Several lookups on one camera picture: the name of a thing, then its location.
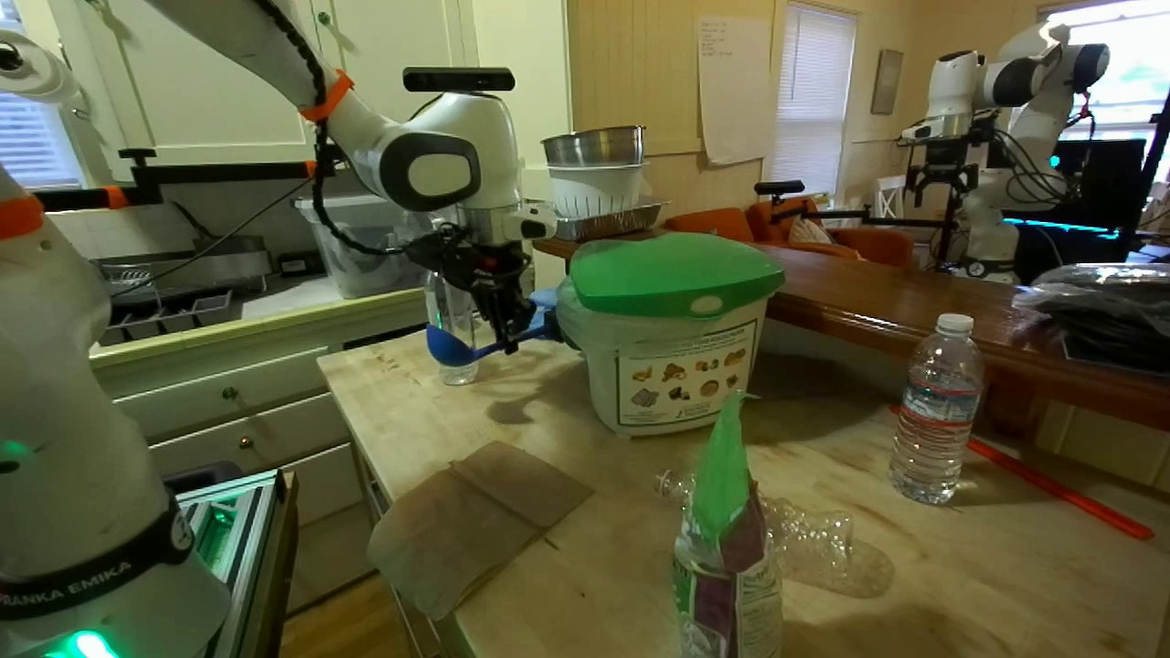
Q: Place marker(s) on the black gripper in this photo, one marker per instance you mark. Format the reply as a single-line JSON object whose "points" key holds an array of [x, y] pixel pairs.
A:
{"points": [[488, 273]]}

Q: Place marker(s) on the blue silicone spoon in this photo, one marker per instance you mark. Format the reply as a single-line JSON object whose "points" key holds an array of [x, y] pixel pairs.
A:
{"points": [[535, 324]]}

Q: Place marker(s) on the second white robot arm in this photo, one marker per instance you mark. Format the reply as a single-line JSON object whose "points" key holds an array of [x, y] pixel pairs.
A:
{"points": [[987, 134]]}

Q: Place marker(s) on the clear glass jar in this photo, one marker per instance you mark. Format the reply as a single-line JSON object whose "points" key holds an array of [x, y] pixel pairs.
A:
{"points": [[454, 332]]}

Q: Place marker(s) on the metal bowl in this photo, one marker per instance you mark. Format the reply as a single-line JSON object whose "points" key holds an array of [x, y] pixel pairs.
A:
{"points": [[618, 145]]}

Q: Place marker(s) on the green lidded white bin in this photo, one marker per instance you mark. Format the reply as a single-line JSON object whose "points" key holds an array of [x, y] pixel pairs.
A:
{"points": [[666, 328]]}

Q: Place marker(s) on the white drawer cabinet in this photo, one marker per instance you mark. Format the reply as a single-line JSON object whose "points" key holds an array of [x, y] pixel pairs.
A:
{"points": [[249, 396]]}

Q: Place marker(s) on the crumpled clear plastic wrap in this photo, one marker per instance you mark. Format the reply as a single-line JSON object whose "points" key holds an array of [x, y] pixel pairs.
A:
{"points": [[786, 547]]}

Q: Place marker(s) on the clear plastic water bottle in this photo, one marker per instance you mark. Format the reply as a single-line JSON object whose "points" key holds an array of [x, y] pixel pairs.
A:
{"points": [[936, 411]]}

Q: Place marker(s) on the clear plastic bag bundle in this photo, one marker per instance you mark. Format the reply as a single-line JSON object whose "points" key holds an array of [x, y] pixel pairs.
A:
{"points": [[1104, 313]]}

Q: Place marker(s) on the black camera on stand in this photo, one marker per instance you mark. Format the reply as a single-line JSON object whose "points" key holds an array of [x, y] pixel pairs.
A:
{"points": [[458, 80]]}

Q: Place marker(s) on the white paper sheets on wall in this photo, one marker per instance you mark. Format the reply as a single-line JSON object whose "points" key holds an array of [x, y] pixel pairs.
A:
{"points": [[731, 86]]}

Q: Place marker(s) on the aluminium rail frame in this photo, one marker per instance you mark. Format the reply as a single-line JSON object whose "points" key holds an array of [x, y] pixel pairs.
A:
{"points": [[248, 535]]}

